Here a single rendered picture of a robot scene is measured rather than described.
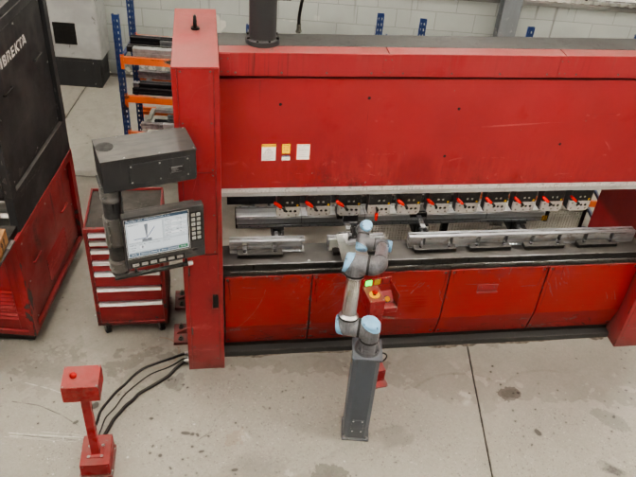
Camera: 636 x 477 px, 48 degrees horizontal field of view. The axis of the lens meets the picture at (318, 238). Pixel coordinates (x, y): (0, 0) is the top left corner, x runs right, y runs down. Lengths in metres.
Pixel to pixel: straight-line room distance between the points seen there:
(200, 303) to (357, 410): 1.23
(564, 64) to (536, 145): 0.55
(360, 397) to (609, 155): 2.26
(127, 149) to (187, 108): 0.40
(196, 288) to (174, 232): 0.73
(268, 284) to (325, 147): 1.06
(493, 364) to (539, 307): 0.55
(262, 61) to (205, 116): 0.44
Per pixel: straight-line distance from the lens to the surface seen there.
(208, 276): 4.62
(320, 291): 4.92
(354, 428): 4.77
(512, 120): 4.61
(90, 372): 4.22
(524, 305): 5.50
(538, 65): 4.47
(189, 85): 3.89
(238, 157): 4.34
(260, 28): 4.07
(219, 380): 5.15
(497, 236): 5.12
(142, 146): 3.85
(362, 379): 4.42
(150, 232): 4.01
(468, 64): 4.30
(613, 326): 6.02
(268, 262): 4.71
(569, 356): 5.82
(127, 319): 5.40
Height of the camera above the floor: 3.88
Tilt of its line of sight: 37 degrees down
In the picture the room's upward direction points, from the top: 5 degrees clockwise
